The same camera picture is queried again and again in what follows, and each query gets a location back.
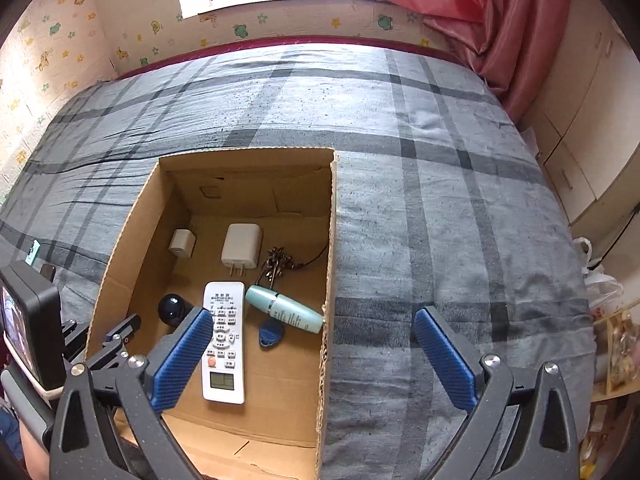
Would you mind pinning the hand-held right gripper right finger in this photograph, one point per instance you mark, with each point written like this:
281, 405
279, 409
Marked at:
445, 360

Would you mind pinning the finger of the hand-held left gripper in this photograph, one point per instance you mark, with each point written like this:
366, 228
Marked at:
75, 340
122, 337

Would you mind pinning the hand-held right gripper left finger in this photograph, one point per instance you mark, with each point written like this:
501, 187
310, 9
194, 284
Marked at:
182, 360

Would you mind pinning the white remote control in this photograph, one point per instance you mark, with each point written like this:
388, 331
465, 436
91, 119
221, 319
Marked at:
225, 340

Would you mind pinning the dark glossy ball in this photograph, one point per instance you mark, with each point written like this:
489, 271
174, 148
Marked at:
172, 307

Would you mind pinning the brown cardboard box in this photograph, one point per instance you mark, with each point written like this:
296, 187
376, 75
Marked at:
285, 385

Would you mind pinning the small white charger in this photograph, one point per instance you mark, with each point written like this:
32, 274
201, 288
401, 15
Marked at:
181, 244

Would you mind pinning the light blue tube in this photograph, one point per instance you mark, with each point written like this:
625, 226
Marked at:
285, 308

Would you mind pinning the large white charger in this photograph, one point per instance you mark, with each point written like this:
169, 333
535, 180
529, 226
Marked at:
241, 247

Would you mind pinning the person's left forearm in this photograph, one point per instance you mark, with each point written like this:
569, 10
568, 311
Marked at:
35, 452

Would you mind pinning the black phone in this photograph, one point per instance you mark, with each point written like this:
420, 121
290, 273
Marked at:
48, 273

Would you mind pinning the white and teal card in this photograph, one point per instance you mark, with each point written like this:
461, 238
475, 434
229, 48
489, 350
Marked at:
34, 251

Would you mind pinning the blue patterned cloth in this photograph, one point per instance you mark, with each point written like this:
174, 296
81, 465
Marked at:
9, 430

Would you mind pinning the wooden shelf with clutter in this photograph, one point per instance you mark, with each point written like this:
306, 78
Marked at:
615, 360

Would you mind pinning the white plastic bag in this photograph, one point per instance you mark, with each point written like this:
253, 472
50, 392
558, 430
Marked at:
600, 280

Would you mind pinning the grey plaid blanket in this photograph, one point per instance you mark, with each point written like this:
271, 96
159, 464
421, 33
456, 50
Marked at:
425, 185

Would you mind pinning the beige wardrobe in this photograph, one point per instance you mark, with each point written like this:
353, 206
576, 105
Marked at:
585, 135

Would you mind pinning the red mattress edge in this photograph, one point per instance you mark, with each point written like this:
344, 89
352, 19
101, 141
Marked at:
300, 41

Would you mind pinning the pink curtain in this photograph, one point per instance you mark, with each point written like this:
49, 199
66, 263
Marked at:
500, 20

